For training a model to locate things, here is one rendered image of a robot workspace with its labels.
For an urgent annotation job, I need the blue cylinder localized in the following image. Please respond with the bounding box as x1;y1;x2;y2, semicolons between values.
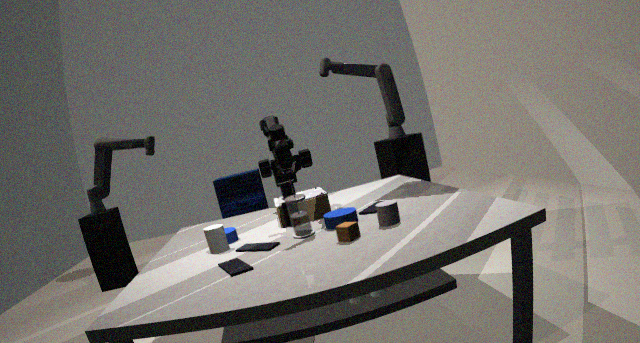
224;227;239;244
323;207;358;230

